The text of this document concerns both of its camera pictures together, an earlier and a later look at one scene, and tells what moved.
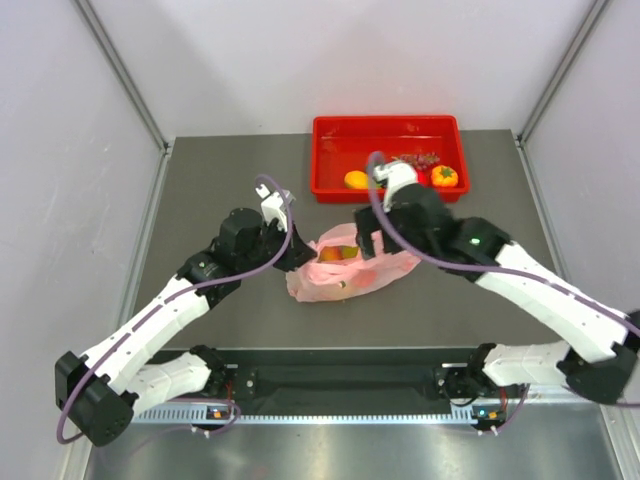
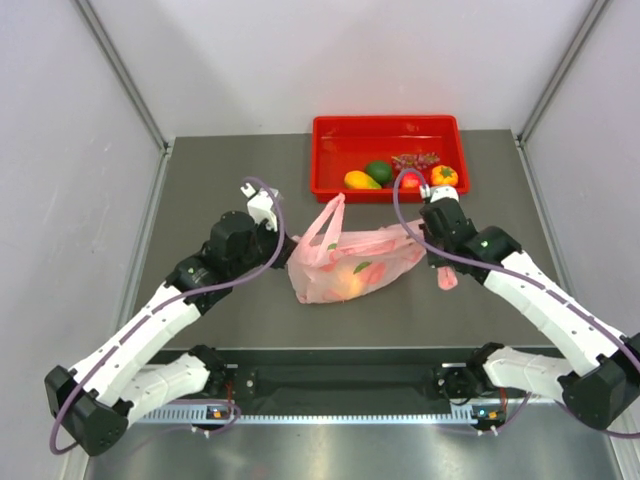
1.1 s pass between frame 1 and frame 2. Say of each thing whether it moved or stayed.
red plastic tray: stayed
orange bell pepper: stayed
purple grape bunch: stayed
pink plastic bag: moved
